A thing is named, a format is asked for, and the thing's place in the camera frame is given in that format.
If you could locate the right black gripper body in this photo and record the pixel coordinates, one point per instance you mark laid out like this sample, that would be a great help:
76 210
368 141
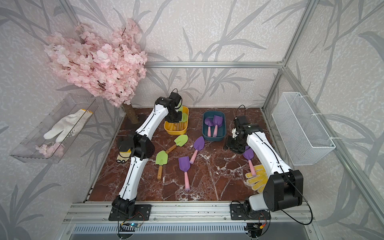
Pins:
234 145

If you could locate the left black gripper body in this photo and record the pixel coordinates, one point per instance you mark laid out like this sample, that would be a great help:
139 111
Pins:
175 117

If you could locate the yellow plastic storage box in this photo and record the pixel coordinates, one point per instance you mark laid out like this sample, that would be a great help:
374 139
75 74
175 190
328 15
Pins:
175 129

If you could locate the purple shovel pink handle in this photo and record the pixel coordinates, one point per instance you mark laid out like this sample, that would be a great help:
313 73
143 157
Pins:
199 144
248 155
217 121
209 123
184 165

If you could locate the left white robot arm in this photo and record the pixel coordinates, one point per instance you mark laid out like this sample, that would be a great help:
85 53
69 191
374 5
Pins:
141 147

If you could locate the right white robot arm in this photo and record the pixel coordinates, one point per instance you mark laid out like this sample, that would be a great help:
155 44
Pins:
284 187

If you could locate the dark teal storage box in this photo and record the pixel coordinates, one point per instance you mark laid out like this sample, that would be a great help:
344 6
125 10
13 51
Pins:
222 131

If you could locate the yellow dotted work glove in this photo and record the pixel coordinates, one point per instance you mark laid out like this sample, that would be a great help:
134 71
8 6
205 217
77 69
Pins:
258 182

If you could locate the black and yellow glove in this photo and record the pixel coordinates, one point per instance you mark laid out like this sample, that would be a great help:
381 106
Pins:
124 151

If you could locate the pink cherry blossom tree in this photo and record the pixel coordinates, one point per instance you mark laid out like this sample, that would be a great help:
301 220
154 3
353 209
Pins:
110 69

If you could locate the white cotton glove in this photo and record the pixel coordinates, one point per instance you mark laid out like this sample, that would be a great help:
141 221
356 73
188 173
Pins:
68 126

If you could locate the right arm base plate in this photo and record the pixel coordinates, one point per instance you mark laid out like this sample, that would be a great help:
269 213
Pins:
243 211

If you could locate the white wire mesh basket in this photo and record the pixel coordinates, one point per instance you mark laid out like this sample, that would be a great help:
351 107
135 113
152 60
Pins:
302 133

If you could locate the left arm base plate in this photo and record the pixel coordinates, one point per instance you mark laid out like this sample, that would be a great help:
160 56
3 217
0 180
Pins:
141 213

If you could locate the clear acrylic wall shelf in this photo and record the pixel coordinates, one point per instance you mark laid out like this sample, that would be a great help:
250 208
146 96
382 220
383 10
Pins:
50 140

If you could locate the aluminium front rail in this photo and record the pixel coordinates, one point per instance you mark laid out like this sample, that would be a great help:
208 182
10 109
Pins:
176 212

